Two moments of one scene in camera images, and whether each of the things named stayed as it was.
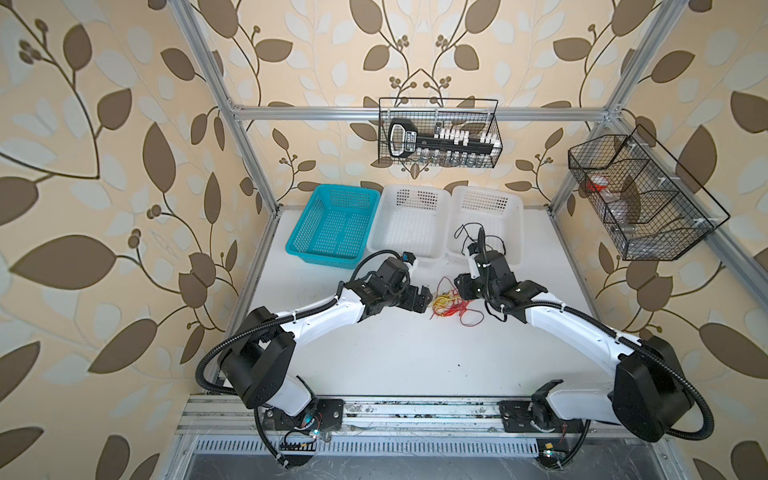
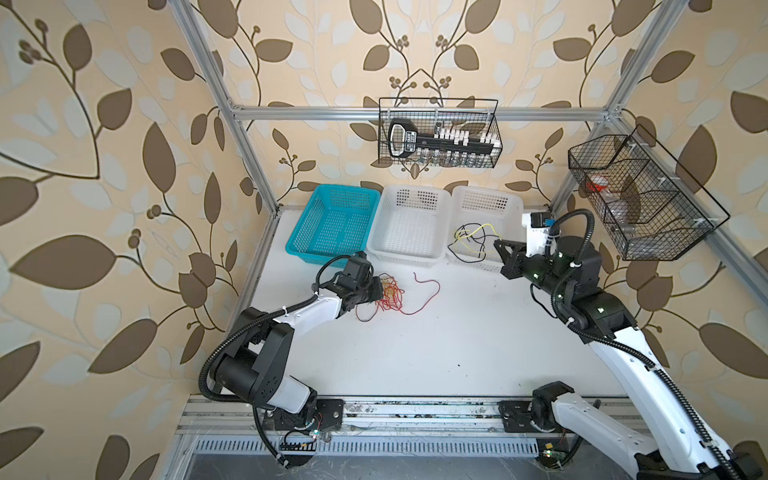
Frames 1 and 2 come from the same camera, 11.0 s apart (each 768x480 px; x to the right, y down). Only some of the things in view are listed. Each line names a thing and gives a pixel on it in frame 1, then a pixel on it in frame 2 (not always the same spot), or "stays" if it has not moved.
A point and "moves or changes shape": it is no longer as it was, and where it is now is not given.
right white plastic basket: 490,218 stays
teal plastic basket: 336,226 stays
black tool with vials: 447,146 stays
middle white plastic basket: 411,218 stays
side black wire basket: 650,205 stays
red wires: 459,307 moves or changes shape
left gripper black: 413,303 -> 378,288
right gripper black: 463,285 -> 511,261
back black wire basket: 439,132 stays
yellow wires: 443,300 -> 463,233
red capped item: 597,183 stays
